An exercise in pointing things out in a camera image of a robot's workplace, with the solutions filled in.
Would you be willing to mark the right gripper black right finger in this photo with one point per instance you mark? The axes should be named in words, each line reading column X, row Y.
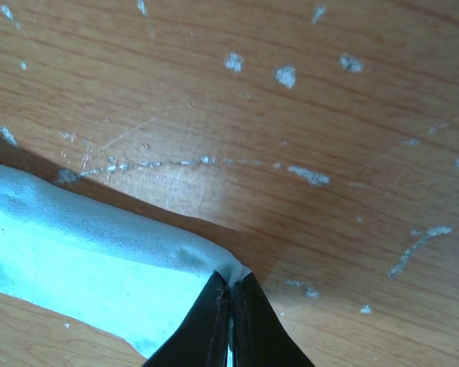
column 259, row 339

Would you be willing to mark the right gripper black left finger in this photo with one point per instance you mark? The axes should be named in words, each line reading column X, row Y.
column 202, row 338

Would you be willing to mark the light blue cleaning cloth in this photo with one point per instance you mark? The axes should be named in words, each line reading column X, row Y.
column 126, row 274

